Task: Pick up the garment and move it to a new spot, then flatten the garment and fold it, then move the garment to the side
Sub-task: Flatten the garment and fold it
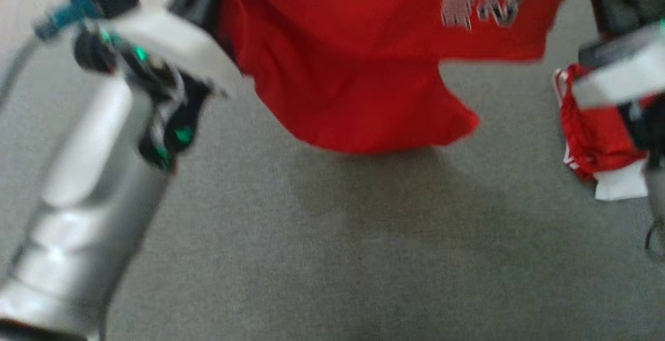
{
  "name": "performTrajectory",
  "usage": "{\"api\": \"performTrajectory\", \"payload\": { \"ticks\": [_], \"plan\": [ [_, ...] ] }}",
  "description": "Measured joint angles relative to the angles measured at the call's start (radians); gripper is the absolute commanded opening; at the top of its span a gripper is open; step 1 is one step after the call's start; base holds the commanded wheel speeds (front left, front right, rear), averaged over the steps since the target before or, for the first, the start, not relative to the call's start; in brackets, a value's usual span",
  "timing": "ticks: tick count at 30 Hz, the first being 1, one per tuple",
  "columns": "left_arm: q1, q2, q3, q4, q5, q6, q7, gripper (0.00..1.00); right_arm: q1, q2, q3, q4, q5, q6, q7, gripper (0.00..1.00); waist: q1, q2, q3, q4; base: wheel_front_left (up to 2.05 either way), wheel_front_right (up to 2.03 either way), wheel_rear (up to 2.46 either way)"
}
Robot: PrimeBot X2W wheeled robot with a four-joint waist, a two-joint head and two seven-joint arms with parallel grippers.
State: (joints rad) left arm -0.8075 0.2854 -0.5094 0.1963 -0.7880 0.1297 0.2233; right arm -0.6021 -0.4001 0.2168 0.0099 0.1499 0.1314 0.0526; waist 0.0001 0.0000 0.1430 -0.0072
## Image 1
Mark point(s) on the large grey sofa cushion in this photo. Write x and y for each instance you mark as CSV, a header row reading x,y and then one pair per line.
x,y
363,252

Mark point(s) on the red and white basketball jersey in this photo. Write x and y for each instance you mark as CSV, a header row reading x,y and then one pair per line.
x,y
597,138

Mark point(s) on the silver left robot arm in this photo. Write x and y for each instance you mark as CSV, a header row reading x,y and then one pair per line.
x,y
88,200

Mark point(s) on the red T-shirt with white stripe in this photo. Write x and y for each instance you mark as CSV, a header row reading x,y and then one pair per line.
x,y
363,70

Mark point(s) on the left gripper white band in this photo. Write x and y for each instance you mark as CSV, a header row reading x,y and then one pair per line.
x,y
171,44

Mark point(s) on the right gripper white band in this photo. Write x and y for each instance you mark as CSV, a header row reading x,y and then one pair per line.
x,y
623,70

